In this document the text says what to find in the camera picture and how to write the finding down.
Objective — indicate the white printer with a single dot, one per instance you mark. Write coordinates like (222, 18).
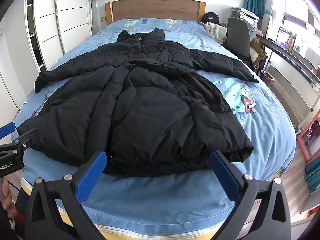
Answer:
(246, 15)

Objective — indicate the black puffer coat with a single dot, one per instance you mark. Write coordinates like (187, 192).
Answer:
(150, 105)

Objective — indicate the grey chair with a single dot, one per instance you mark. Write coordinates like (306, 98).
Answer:
(238, 37)

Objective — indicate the white wardrobe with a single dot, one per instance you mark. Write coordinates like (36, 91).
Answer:
(72, 10)

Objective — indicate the stack of teal boxes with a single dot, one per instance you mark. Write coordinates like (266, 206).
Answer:
(313, 176)

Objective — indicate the wooden headboard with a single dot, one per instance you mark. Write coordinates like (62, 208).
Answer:
(155, 8)

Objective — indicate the white desk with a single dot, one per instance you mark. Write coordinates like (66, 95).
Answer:
(287, 75)

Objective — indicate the blue printed duvet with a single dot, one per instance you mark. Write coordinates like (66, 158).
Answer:
(262, 120)

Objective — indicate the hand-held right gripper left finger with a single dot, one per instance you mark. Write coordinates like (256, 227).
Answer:
(91, 177)

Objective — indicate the black backpack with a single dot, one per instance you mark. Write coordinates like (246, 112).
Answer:
(212, 18)

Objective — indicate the mustard garment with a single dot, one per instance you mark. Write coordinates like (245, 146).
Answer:
(258, 51)

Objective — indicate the beige cloth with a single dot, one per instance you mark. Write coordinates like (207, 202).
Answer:
(216, 33)

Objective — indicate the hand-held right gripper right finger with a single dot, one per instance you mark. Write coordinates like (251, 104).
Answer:
(225, 177)

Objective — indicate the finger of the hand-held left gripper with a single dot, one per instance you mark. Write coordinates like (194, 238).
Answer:
(25, 140)
(7, 129)

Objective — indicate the pink frame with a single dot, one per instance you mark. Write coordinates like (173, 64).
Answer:
(303, 142)

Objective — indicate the person's left hand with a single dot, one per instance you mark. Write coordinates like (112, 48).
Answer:
(5, 202)

